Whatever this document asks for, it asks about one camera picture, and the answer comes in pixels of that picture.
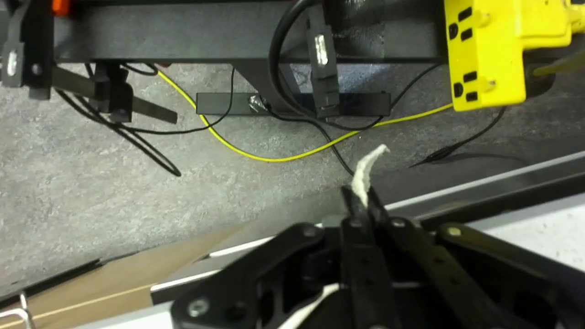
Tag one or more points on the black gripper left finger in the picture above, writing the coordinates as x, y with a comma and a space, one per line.
360, 261

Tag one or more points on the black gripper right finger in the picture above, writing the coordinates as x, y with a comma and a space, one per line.
463, 300

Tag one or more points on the black metal stand frame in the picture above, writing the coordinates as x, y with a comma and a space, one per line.
287, 49

